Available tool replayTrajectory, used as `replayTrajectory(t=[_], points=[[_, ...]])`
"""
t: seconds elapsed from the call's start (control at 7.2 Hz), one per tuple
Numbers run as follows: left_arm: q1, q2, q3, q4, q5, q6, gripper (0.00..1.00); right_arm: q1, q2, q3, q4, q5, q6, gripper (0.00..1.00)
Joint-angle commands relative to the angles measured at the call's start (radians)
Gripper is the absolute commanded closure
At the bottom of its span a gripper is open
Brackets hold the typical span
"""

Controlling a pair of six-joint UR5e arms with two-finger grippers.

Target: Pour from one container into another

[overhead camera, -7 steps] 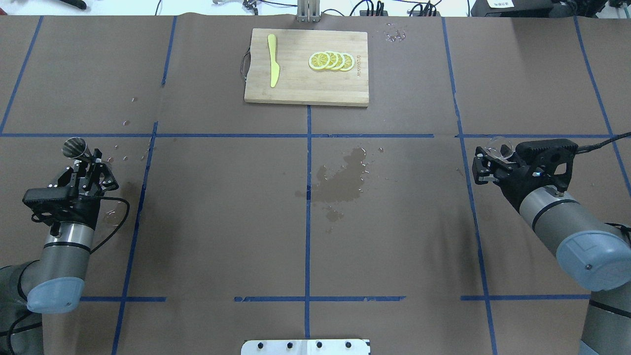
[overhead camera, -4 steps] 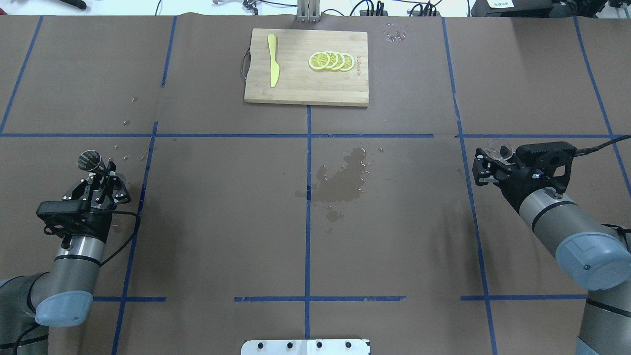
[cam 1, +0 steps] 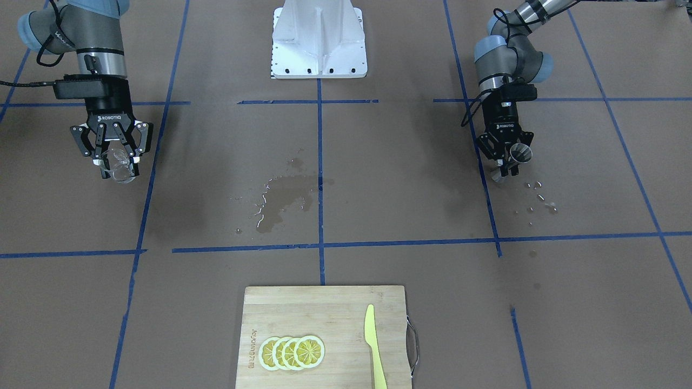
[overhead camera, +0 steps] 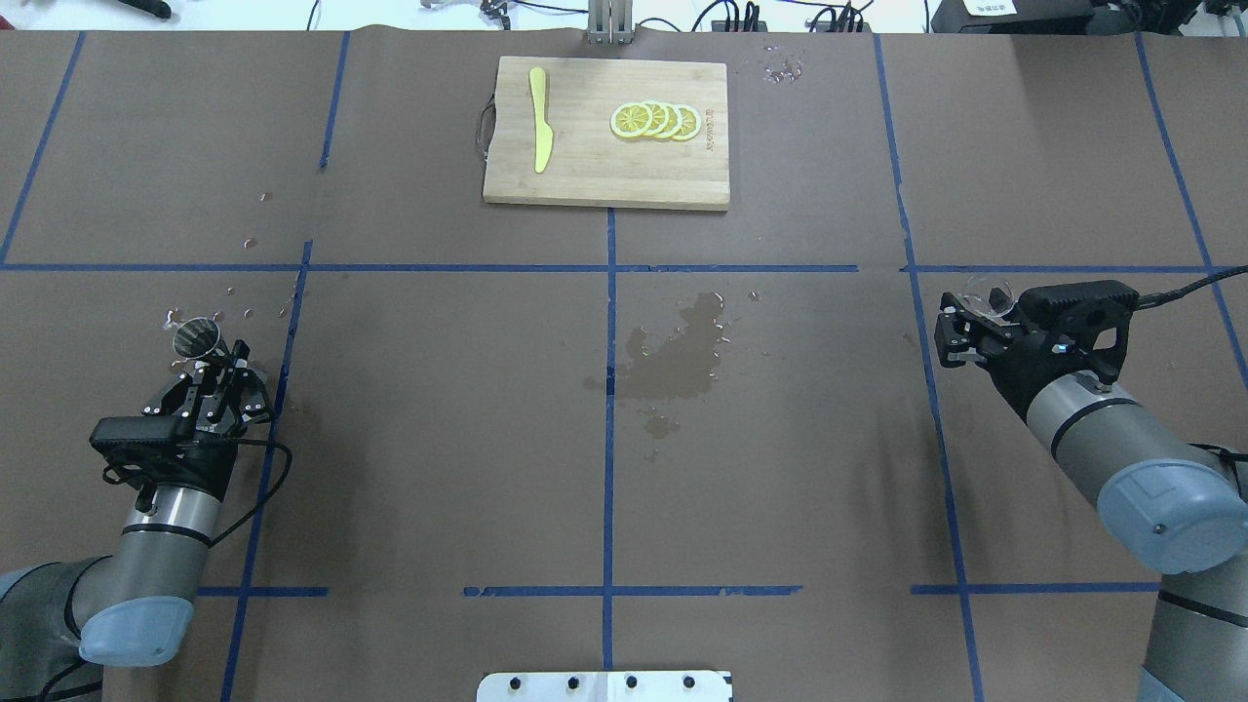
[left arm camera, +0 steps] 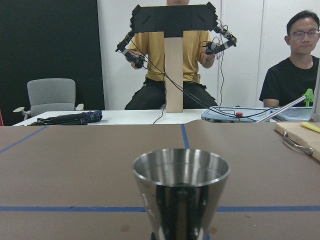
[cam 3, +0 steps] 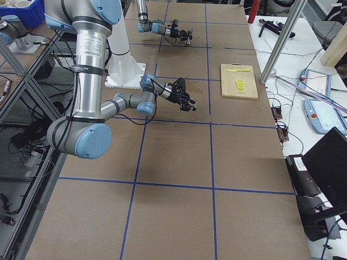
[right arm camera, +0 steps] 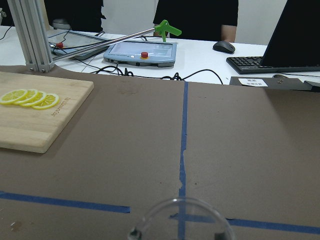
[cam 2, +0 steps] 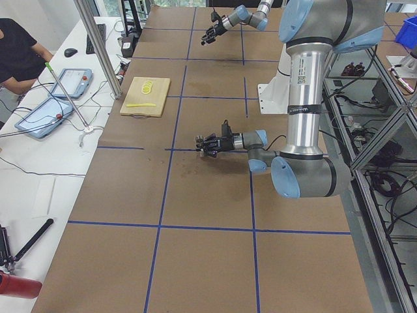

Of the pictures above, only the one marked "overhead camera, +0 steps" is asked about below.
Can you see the clear glass measuring cup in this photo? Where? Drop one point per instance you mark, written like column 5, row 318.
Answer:
column 987, row 292

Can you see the bamboo cutting board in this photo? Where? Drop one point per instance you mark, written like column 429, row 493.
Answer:
column 590, row 166

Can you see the steel jigger cup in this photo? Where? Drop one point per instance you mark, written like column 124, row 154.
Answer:
column 199, row 342

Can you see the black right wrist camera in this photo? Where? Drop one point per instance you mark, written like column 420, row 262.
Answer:
column 1080, row 326

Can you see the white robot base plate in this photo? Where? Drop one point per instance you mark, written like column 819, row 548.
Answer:
column 641, row 685

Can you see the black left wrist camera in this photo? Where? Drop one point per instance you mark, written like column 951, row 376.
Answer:
column 152, row 452

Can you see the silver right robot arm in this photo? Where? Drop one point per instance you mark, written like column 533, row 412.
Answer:
column 1178, row 507

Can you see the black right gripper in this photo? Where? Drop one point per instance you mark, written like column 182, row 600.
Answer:
column 1020, row 371

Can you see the yellow plastic knife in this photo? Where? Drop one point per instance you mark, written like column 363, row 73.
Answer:
column 543, row 141

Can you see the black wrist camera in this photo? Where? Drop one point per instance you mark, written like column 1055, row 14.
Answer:
column 152, row 452
column 1080, row 326

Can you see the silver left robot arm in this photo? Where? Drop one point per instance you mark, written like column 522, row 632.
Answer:
column 65, row 623

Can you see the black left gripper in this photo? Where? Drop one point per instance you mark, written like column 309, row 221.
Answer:
column 207, row 460

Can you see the aluminium frame post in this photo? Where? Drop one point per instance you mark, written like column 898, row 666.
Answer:
column 610, row 22

